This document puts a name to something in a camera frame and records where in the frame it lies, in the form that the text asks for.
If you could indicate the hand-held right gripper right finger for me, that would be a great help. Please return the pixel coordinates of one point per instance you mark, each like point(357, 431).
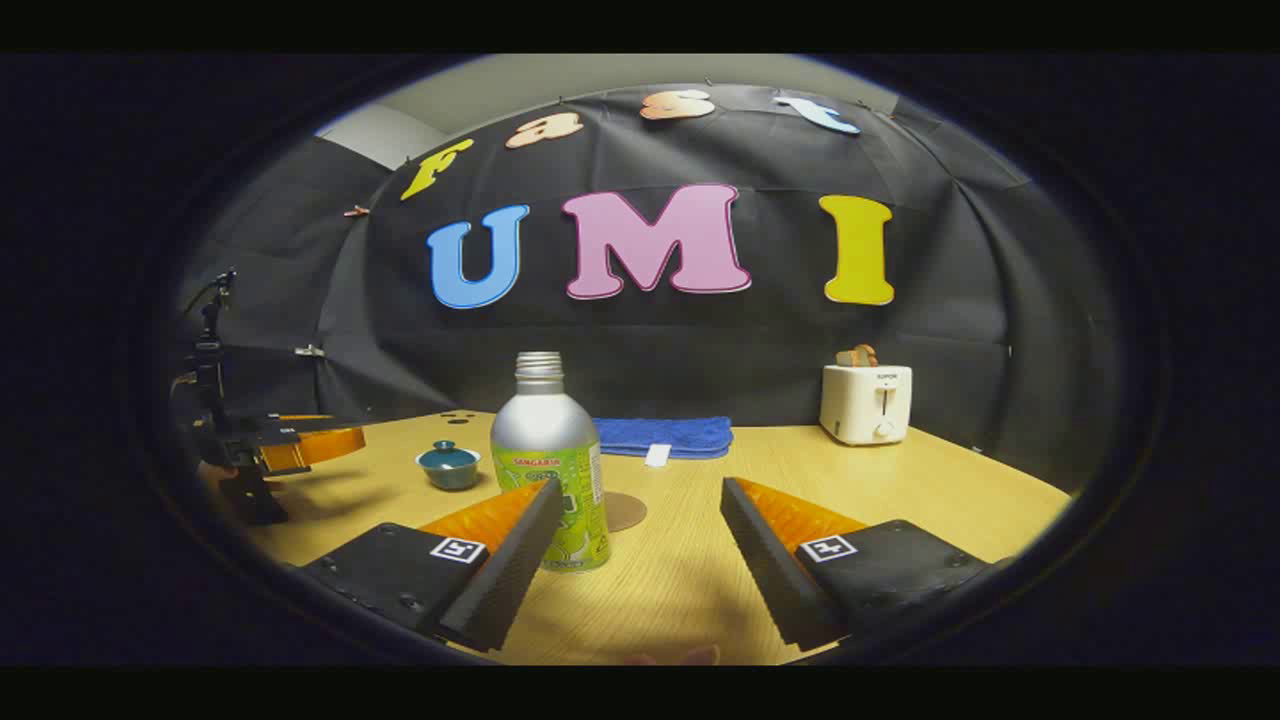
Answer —
point(775, 570)

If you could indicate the silver green-label water bottle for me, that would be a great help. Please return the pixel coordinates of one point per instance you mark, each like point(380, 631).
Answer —
point(545, 430)

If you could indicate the black backdrop cloth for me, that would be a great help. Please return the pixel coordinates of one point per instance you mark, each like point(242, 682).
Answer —
point(700, 350)

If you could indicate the round brown coaster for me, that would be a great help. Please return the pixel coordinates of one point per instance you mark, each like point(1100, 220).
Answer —
point(627, 512)

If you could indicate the blue folded towel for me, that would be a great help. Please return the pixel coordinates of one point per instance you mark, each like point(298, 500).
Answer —
point(665, 435)

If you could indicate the white toaster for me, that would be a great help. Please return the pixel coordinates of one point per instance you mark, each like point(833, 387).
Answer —
point(860, 405)

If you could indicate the toast slice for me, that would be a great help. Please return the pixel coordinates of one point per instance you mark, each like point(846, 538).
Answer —
point(858, 356)

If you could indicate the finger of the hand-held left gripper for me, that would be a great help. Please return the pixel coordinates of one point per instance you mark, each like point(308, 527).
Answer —
point(320, 445)

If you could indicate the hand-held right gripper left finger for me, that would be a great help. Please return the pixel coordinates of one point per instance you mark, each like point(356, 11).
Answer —
point(505, 580)

